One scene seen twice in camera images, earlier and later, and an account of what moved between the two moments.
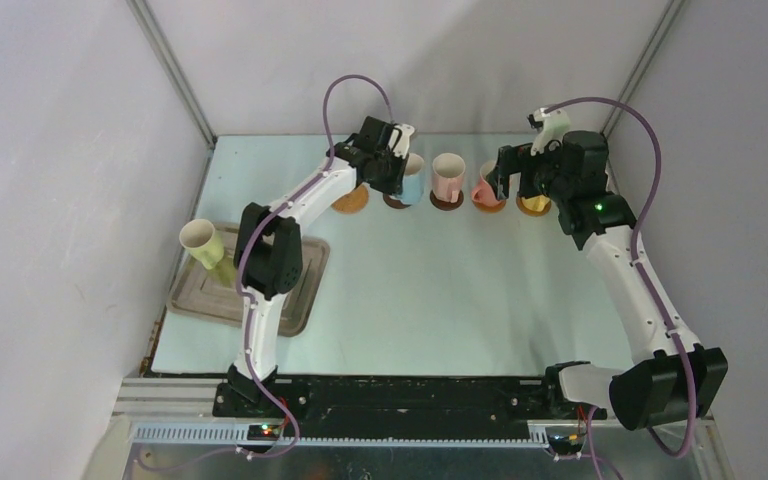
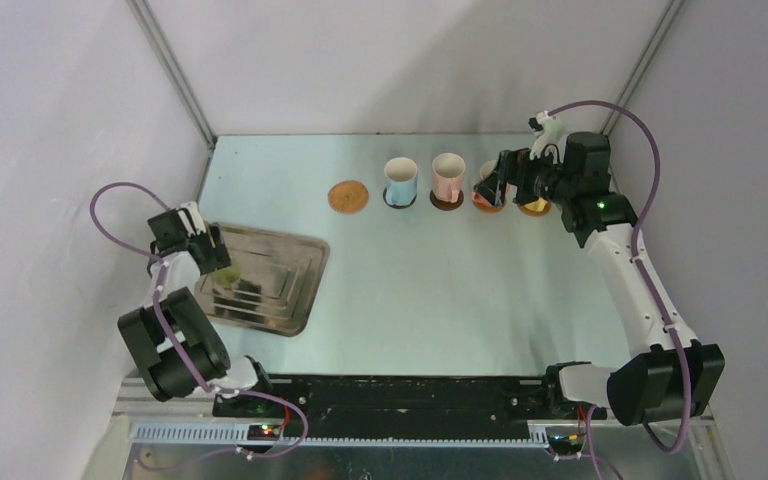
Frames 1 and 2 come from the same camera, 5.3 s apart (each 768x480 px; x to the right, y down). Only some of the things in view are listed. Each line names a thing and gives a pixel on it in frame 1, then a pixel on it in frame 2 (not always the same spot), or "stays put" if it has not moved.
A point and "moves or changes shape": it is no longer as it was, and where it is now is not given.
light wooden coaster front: x=523 y=208 stays put
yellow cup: x=536 y=202 stays put
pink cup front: x=448 y=176 stays put
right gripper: x=505 y=168 stays put
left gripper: x=394 y=185 -> x=217 y=256
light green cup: x=200 y=238 moves or changes shape
